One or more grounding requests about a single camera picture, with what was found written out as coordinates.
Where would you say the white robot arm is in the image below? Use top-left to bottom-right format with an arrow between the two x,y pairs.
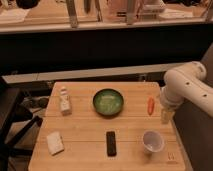
159,61 -> 213,124

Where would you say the white plastic cup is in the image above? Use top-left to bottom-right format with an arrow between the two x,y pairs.
142,130 -> 165,155

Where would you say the small white bottle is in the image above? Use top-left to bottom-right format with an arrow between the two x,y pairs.
60,87 -> 71,115

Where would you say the black remote control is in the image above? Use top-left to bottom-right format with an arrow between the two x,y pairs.
106,131 -> 117,156

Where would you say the white folded cloth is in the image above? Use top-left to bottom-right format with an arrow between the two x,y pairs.
46,132 -> 64,155

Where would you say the orange carrot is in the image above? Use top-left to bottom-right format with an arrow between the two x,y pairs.
147,98 -> 155,116

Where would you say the green ceramic bowl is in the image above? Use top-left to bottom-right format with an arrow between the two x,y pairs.
93,88 -> 124,117

